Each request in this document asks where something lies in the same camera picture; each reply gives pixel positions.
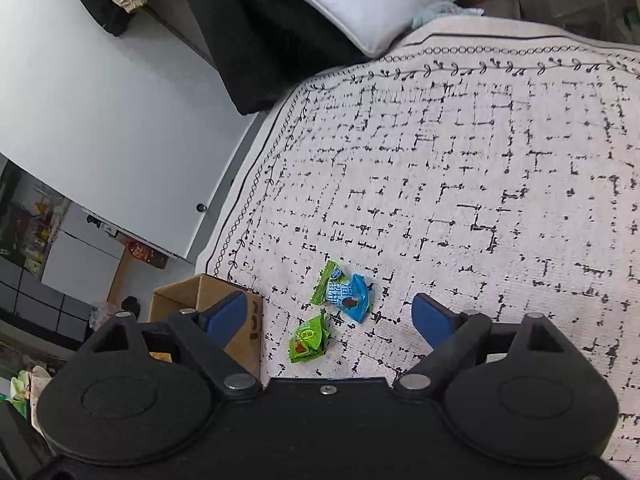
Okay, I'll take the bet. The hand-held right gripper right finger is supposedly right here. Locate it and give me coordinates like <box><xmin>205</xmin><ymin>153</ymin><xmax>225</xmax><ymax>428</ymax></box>
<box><xmin>394</xmin><ymin>292</ymin><xmax>582</xmax><ymax>393</ymax></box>

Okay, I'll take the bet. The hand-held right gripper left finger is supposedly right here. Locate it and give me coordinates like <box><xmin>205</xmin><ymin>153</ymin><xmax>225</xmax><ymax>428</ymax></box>
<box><xmin>81</xmin><ymin>291</ymin><xmax>262</xmax><ymax>394</ymax></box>

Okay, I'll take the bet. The cardboard box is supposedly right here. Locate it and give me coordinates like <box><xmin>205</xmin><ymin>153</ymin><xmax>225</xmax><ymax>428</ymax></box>
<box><xmin>149</xmin><ymin>273</ymin><xmax>264</xmax><ymax>378</ymax></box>

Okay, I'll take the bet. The blue snack packet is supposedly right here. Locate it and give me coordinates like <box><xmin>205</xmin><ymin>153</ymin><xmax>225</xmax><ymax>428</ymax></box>
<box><xmin>324</xmin><ymin>272</ymin><xmax>375</xmax><ymax>324</ymax></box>

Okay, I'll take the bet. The green striped snack packet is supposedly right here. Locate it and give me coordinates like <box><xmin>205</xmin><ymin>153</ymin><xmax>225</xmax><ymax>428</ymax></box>
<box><xmin>310</xmin><ymin>259</ymin><xmax>347</xmax><ymax>307</ymax></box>

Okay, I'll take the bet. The red paper ornament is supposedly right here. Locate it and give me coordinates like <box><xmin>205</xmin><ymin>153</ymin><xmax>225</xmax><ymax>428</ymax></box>
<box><xmin>122</xmin><ymin>239</ymin><xmax>169</xmax><ymax>272</ymax></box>

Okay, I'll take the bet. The clear plastic bag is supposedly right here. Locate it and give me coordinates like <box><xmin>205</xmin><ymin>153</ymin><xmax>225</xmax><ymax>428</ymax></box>
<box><xmin>89</xmin><ymin>301</ymin><xmax>123</xmax><ymax>332</ymax></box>

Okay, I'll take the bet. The printed blanket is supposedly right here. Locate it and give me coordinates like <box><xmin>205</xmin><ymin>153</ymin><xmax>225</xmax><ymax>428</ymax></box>
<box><xmin>194</xmin><ymin>14</ymin><xmax>640</xmax><ymax>480</ymax></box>

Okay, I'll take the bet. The white cabinet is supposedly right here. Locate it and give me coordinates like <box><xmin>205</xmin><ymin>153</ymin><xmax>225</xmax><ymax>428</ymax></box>
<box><xmin>40</xmin><ymin>204</ymin><xmax>126</xmax><ymax>303</ymax></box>

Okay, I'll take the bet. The dark coat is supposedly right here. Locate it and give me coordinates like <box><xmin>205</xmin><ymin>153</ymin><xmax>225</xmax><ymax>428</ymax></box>
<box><xmin>184</xmin><ymin>0</ymin><xmax>373</xmax><ymax>117</ymax></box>

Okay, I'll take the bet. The light blue cloth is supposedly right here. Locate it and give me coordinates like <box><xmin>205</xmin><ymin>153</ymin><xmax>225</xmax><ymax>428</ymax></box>
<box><xmin>411</xmin><ymin>1</ymin><xmax>485</xmax><ymax>29</ymax></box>

